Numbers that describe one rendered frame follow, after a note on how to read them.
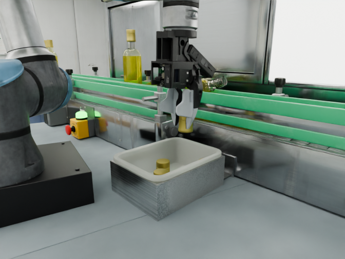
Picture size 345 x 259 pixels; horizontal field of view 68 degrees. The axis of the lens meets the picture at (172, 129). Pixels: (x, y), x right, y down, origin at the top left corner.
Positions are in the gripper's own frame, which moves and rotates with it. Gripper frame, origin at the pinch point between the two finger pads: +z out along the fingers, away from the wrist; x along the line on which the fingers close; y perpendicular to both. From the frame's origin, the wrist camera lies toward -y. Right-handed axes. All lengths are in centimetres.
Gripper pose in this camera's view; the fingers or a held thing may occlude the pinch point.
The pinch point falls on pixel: (184, 121)
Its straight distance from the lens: 61.5
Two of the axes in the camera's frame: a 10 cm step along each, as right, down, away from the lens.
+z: -0.2, 9.6, 2.7
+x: 6.7, 2.2, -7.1
